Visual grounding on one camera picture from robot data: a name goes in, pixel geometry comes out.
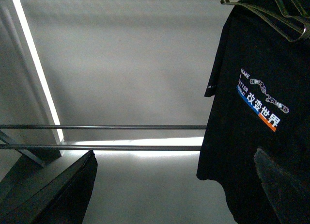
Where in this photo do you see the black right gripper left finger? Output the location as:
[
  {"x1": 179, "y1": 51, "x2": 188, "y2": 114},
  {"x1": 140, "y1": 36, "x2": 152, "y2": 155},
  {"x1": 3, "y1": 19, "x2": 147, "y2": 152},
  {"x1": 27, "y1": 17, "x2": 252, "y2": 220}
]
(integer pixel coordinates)
[{"x1": 0, "y1": 150, "x2": 98, "y2": 224}]

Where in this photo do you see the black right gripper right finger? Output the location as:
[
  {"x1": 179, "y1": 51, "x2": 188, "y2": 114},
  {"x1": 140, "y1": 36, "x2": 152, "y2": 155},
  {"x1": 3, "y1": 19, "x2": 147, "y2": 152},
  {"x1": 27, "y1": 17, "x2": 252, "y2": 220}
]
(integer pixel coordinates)
[{"x1": 254, "y1": 148, "x2": 310, "y2": 224}]

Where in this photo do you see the black printed t-shirt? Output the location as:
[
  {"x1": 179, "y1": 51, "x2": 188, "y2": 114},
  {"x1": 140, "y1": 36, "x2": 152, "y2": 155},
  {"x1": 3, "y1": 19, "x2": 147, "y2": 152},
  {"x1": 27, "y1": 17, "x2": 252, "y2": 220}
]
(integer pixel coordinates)
[{"x1": 197, "y1": 6, "x2": 310, "y2": 224}]

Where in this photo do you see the metal clothes hanger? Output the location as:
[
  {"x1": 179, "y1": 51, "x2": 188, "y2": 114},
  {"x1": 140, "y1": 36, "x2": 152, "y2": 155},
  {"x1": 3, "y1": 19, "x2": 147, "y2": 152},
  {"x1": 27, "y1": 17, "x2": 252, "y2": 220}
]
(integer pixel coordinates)
[{"x1": 220, "y1": 0, "x2": 310, "y2": 43}]

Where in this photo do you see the grey rack support leg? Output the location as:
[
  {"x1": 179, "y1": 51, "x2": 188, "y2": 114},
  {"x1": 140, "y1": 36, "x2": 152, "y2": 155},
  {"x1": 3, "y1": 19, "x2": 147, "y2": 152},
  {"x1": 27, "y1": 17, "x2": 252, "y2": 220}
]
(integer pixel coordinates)
[{"x1": 0, "y1": 131, "x2": 46, "y2": 167}]

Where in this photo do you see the thin metal rack rod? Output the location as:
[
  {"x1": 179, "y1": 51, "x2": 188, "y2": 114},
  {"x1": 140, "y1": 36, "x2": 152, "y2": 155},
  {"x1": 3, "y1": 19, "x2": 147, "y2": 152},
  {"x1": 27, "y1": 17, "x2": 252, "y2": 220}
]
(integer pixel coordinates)
[{"x1": 0, "y1": 144, "x2": 202, "y2": 151}]

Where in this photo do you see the grey perforated rack rail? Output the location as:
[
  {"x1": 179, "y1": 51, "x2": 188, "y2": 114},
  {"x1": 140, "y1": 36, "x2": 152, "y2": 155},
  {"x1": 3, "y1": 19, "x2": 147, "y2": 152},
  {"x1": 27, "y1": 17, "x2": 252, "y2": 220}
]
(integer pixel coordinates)
[{"x1": 0, "y1": 125, "x2": 206, "y2": 130}]

